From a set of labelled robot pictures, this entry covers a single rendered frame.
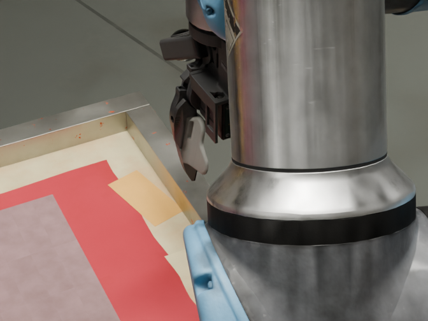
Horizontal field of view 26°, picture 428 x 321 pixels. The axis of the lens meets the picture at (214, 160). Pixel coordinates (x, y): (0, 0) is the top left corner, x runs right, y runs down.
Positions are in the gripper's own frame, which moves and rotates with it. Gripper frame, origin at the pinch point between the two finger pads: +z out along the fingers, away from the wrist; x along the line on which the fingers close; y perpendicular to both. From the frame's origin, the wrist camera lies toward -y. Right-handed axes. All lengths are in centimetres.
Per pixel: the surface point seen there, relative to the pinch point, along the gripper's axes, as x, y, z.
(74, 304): -19.4, 2.3, 12.9
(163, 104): 57, -150, 107
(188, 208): -1.4, -4.6, 10.8
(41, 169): -15.0, -22.9, 12.8
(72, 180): -12.0, -18.7, 12.8
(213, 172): 56, -112, 108
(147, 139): -1.1, -18.1, 9.3
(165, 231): -4.8, -4.1, 12.9
